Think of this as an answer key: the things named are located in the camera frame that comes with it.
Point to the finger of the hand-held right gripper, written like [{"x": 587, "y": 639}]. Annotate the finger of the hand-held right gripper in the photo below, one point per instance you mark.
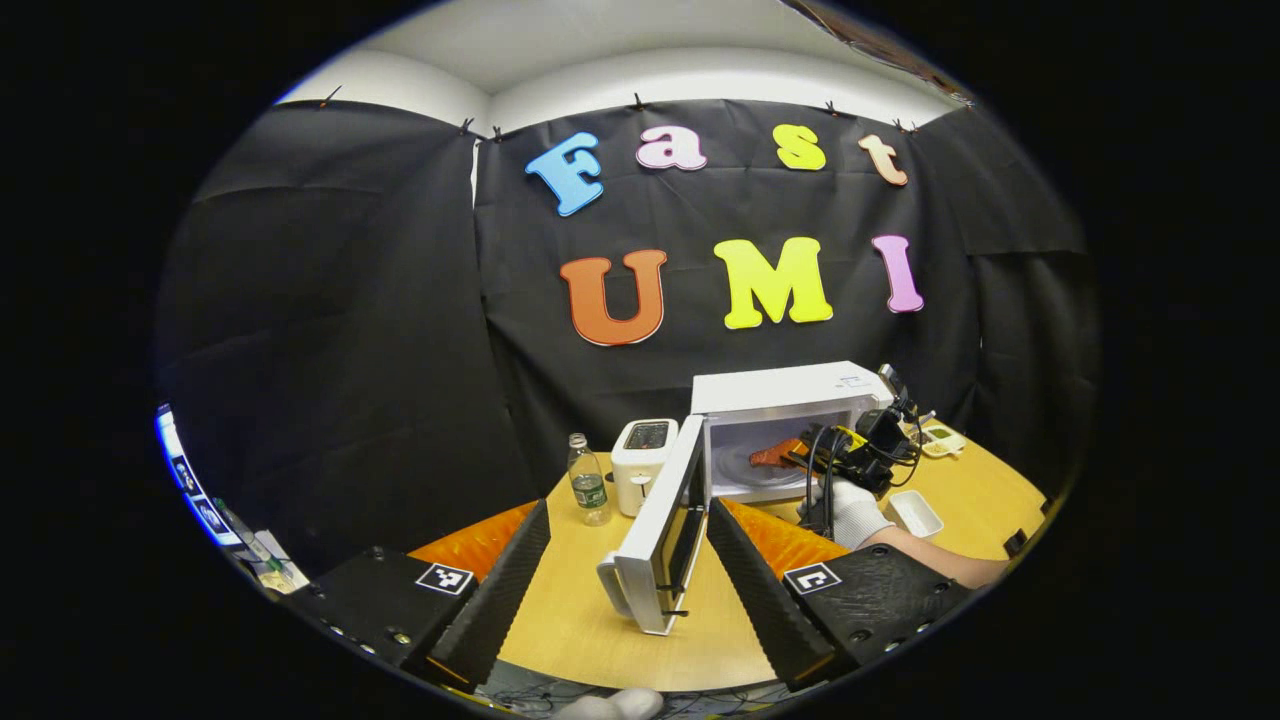
[{"x": 820, "y": 450}]

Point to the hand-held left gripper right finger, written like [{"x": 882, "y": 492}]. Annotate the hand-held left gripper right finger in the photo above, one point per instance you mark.
[{"x": 765, "y": 610}]

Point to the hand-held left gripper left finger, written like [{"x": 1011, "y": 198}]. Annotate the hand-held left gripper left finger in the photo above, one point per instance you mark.
[{"x": 500, "y": 600}]

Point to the brown meat piece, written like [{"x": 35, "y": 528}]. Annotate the brown meat piece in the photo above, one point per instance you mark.
[{"x": 775, "y": 455}]

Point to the white microwave oven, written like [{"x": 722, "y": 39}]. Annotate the white microwave oven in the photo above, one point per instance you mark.
[{"x": 780, "y": 390}]

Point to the white divided bean dish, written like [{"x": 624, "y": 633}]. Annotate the white divided bean dish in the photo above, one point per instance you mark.
[{"x": 942, "y": 440}]

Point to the white rectangular tray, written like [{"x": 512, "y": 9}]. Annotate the white rectangular tray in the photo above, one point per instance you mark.
[{"x": 915, "y": 512}]

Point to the clear plastic water bottle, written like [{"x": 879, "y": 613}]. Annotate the clear plastic water bottle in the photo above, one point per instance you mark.
[{"x": 590, "y": 490}]

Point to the white toaster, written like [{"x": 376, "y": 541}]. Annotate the white toaster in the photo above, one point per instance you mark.
[{"x": 642, "y": 465}]

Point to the black backdrop cloth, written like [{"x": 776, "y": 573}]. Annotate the black backdrop cloth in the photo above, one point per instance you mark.
[{"x": 350, "y": 350}]

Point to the blue lit display screen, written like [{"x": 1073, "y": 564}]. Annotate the blue lit display screen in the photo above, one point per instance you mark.
[{"x": 190, "y": 480}]

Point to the row of backdrop clips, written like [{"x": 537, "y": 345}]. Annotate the row of backdrop clips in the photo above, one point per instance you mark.
[{"x": 638, "y": 103}]

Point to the small black table bracket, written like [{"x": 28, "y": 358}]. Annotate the small black table bracket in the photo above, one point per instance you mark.
[{"x": 1016, "y": 543}]

